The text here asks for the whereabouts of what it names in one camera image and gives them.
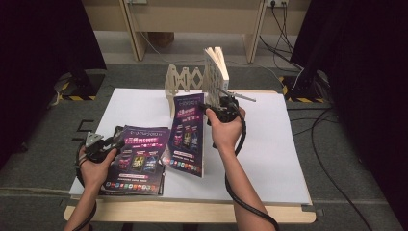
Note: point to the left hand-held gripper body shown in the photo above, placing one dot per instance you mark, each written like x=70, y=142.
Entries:
x=94, y=147

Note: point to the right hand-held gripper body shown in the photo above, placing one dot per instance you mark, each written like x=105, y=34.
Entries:
x=226, y=109

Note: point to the purple book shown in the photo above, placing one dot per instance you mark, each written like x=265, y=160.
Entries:
x=186, y=138
x=138, y=160

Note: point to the white book with picture grid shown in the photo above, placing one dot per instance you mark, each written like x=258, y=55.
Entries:
x=215, y=73

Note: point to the beige expandable book rack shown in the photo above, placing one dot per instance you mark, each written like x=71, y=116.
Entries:
x=179, y=80

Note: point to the person's right hand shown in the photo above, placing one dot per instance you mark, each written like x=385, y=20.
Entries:
x=226, y=134

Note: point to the person's left hand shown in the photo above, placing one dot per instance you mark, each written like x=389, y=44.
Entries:
x=94, y=174

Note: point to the black stand base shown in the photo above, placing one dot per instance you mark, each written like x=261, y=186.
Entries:
x=304, y=88
x=89, y=85

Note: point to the beige wooden desk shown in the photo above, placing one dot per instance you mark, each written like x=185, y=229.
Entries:
x=192, y=16

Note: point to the black curtain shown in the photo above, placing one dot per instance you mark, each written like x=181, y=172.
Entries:
x=38, y=64
x=369, y=80

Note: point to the white wall socket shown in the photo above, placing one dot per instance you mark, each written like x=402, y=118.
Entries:
x=277, y=2

